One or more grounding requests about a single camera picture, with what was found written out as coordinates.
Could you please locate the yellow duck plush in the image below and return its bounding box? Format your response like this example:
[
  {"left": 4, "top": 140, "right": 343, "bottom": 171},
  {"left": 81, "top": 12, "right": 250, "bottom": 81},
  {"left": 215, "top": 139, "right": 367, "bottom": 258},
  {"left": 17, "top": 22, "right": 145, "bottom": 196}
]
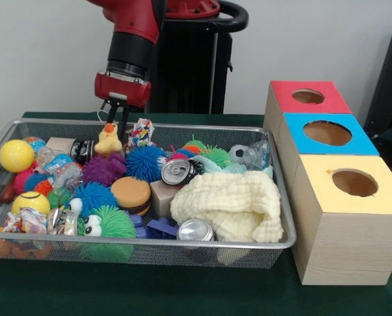
[{"left": 94, "top": 110, "right": 123, "bottom": 155}]

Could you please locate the toy hamburger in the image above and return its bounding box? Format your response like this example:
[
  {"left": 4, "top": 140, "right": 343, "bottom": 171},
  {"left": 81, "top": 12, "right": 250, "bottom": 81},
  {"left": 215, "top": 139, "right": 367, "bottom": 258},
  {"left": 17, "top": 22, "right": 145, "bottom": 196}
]
[{"left": 111, "top": 176, "right": 152, "bottom": 217}]

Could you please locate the yellow smiley face ball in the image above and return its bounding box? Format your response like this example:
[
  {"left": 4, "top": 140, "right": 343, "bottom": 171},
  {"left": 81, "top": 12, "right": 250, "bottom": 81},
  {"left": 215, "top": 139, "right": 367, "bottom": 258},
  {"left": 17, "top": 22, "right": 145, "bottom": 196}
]
[{"left": 11, "top": 191, "right": 51, "bottom": 217}]

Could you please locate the small black white soccer ball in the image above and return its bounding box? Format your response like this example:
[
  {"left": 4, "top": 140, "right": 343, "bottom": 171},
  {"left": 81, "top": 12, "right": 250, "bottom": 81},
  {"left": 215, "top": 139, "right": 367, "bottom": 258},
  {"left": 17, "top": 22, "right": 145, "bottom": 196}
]
[{"left": 228, "top": 144, "right": 250, "bottom": 165}]

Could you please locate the cream waffle cloth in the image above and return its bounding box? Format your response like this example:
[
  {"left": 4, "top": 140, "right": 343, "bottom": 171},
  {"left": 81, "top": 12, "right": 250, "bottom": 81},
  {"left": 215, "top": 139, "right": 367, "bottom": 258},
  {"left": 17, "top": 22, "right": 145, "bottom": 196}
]
[{"left": 169, "top": 172, "right": 285, "bottom": 244}]

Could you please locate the wooden box with three holes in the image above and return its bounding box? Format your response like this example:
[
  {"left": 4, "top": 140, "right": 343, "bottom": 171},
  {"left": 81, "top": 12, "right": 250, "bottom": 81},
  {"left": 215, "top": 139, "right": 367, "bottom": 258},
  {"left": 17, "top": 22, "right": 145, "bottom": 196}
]
[{"left": 263, "top": 80, "right": 392, "bottom": 286}]

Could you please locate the blue fuzzy toy with eyes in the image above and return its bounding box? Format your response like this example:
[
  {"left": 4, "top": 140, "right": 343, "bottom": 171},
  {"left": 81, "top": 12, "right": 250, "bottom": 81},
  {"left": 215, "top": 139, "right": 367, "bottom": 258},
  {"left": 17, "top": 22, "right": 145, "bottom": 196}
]
[{"left": 67, "top": 182, "right": 119, "bottom": 218}]

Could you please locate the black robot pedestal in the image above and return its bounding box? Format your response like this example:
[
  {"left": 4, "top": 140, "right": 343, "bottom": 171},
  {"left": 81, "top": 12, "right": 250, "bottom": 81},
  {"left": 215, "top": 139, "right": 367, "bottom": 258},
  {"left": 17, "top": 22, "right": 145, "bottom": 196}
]
[{"left": 148, "top": 0, "right": 249, "bottom": 115}]

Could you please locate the plain yellow ball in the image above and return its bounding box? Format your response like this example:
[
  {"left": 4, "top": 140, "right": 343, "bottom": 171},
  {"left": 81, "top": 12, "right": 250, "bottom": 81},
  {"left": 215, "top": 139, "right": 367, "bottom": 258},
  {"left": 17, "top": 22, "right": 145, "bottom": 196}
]
[{"left": 0, "top": 139, "right": 36, "bottom": 173}]

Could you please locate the green fuzzy toy with eyes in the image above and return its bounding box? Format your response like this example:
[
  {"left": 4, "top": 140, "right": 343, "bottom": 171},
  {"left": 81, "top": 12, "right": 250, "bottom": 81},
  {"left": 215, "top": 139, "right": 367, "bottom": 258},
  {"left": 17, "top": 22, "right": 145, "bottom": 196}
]
[{"left": 76, "top": 205, "right": 136, "bottom": 238}]

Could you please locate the shallow clear mesh bin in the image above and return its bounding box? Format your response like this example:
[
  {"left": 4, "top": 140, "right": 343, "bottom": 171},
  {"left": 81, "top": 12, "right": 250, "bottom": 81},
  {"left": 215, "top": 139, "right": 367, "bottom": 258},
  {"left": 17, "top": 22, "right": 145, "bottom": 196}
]
[{"left": 0, "top": 118, "right": 298, "bottom": 270}]

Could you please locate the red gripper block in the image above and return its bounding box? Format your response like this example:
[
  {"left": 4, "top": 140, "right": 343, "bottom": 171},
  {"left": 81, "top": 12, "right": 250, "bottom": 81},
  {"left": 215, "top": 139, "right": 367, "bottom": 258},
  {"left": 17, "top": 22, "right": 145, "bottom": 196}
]
[{"left": 94, "top": 70, "right": 152, "bottom": 138}]

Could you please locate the silver crushed can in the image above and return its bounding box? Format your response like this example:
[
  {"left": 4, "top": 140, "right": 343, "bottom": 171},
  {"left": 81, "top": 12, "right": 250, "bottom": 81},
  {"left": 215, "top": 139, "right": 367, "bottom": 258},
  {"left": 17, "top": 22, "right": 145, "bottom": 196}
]
[{"left": 177, "top": 219, "right": 215, "bottom": 242}]

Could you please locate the black crushed soda can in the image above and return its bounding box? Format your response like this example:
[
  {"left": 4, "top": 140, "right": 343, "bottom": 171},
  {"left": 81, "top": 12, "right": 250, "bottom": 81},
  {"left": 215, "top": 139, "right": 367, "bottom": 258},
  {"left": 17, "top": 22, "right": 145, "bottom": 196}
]
[{"left": 161, "top": 159, "right": 205, "bottom": 187}]

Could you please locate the purple spiky ball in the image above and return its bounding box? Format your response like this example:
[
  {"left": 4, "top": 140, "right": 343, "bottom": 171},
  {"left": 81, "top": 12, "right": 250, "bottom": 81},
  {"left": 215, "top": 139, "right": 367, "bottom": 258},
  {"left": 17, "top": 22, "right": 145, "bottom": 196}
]
[{"left": 82, "top": 153, "right": 128, "bottom": 188}]

